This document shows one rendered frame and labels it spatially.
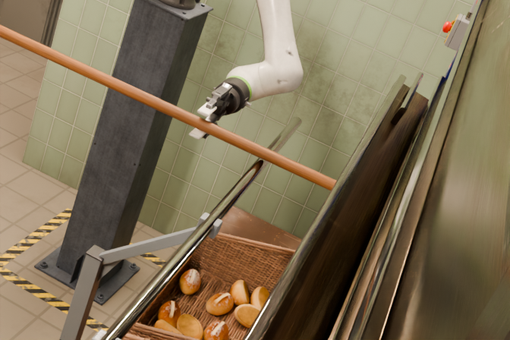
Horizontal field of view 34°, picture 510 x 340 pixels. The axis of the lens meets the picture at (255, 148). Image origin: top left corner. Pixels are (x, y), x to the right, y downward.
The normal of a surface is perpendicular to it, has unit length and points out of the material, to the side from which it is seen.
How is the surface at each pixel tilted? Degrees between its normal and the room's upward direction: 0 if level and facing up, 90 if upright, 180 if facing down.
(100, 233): 90
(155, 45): 90
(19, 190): 0
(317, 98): 90
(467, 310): 70
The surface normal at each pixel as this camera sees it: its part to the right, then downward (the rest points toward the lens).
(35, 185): 0.33, -0.84
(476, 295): -0.72, -0.69
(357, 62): -0.31, 0.33
